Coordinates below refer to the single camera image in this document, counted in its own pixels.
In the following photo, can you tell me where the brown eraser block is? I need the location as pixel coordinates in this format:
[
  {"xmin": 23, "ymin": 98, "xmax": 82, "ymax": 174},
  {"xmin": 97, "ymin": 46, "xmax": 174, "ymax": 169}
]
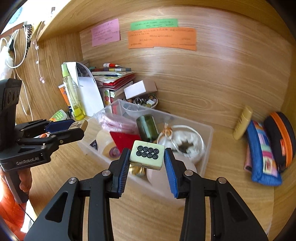
[{"xmin": 68, "ymin": 120, "xmax": 88, "ymax": 132}]

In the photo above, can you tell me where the red velvet pouch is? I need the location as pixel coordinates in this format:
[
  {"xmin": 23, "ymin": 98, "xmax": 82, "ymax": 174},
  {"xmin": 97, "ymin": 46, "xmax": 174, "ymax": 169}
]
[{"xmin": 110, "ymin": 132, "xmax": 141, "ymax": 153}]

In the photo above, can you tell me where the dark green glass bottle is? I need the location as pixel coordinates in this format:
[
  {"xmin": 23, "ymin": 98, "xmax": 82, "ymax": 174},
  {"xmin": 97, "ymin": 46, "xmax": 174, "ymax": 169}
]
[{"xmin": 136, "ymin": 114, "xmax": 159, "ymax": 143}]

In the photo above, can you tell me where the green mahjong tile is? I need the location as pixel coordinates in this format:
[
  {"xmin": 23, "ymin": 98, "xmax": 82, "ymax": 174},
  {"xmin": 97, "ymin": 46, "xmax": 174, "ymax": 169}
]
[{"xmin": 129, "ymin": 141, "xmax": 165, "ymax": 170}]

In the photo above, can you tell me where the white drawstring pouch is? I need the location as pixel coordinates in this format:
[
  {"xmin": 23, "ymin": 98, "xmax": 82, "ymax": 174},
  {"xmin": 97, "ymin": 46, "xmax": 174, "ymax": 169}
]
[{"xmin": 156, "ymin": 123, "xmax": 206, "ymax": 164}]

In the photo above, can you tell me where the person left hand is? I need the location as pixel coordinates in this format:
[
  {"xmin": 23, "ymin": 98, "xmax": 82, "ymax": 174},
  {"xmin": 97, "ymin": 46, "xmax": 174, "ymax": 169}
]
[{"xmin": 1, "ymin": 167, "xmax": 32, "ymax": 194}]

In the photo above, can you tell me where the green orange lotion bottle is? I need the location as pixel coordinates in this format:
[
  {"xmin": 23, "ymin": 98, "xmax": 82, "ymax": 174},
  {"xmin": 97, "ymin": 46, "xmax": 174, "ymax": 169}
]
[{"xmin": 49, "ymin": 109, "xmax": 68, "ymax": 121}]

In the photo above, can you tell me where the yellow spray bottle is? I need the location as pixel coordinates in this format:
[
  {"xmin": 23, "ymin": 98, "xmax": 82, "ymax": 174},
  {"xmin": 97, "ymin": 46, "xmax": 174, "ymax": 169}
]
[{"xmin": 61, "ymin": 63, "xmax": 85, "ymax": 121}]

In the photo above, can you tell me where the clear plastic storage bin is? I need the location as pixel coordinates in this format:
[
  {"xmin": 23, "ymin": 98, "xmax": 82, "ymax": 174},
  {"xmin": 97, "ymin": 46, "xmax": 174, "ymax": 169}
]
[{"xmin": 78, "ymin": 100, "xmax": 214, "ymax": 205}]

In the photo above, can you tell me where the cream tape roll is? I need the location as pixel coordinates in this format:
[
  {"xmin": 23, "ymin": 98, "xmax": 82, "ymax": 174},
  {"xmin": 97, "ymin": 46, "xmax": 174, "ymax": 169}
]
[{"xmin": 95, "ymin": 130, "xmax": 120, "ymax": 160}]

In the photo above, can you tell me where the pink mesh pouch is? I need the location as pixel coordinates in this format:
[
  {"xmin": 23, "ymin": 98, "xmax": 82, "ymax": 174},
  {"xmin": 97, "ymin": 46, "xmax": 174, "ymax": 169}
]
[{"xmin": 96, "ymin": 113, "xmax": 139, "ymax": 135}]

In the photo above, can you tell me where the orange sunscreen tube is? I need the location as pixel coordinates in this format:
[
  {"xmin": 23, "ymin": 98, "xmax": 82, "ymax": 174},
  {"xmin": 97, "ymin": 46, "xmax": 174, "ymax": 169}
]
[{"xmin": 59, "ymin": 84, "xmax": 70, "ymax": 107}]

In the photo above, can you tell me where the white folded paper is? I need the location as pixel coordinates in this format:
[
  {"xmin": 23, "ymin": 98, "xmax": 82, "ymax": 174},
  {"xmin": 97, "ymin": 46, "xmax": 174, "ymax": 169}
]
[{"xmin": 64, "ymin": 62, "xmax": 104, "ymax": 116}]

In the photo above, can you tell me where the pink phone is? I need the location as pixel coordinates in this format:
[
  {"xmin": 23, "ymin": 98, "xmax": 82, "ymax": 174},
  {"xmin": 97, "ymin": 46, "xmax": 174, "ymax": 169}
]
[{"xmin": 244, "ymin": 145, "xmax": 252, "ymax": 173}]

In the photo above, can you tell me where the stack of books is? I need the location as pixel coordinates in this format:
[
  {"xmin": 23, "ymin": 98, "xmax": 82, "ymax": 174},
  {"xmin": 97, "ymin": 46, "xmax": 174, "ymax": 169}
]
[{"xmin": 91, "ymin": 68, "xmax": 135, "ymax": 106}]

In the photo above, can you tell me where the blue patchwork pouch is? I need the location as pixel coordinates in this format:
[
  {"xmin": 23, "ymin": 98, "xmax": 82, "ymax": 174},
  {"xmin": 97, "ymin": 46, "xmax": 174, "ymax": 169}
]
[{"xmin": 246, "ymin": 120, "xmax": 282, "ymax": 186}]

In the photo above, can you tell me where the red white marker pen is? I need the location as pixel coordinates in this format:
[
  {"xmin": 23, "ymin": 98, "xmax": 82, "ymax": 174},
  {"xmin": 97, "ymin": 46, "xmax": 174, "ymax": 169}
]
[{"xmin": 103, "ymin": 63, "xmax": 122, "ymax": 68}]

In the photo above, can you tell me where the bowl of trinkets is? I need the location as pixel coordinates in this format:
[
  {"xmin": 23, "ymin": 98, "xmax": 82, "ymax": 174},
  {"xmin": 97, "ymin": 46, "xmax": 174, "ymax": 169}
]
[{"xmin": 127, "ymin": 93, "xmax": 159, "ymax": 108}]

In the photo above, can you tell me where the pink round compact case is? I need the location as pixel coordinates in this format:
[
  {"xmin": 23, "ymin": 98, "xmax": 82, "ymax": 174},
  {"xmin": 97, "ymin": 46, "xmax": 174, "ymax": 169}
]
[{"xmin": 146, "ymin": 159, "xmax": 197, "ymax": 197}]

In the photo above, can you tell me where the small white cardboard box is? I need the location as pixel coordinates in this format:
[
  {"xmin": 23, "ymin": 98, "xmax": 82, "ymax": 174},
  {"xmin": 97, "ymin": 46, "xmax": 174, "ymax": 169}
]
[{"xmin": 124, "ymin": 80, "xmax": 157, "ymax": 99}]

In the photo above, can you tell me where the black orange zipper case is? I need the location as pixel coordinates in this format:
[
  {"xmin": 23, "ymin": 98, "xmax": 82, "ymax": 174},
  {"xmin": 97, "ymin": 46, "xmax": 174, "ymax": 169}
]
[{"xmin": 263, "ymin": 112, "xmax": 295, "ymax": 173}]

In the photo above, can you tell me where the pink sticky note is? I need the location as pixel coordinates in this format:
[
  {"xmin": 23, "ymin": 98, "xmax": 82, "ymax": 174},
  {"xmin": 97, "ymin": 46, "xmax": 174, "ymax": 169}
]
[{"xmin": 91, "ymin": 19, "xmax": 120, "ymax": 47}]

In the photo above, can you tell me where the green sticky note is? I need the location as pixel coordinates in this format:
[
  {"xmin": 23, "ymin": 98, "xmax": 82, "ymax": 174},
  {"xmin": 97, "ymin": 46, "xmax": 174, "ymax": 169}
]
[{"xmin": 130, "ymin": 19, "xmax": 178, "ymax": 31}]

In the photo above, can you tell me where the orange sticky note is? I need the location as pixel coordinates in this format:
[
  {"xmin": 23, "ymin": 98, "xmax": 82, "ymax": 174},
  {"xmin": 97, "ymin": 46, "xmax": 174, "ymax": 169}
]
[{"xmin": 128, "ymin": 27, "xmax": 197, "ymax": 51}]

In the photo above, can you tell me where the white cable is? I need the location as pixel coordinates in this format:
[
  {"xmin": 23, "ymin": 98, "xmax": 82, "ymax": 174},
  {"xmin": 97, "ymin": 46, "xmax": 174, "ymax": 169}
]
[{"xmin": 0, "ymin": 25, "xmax": 33, "ymax": 121}]

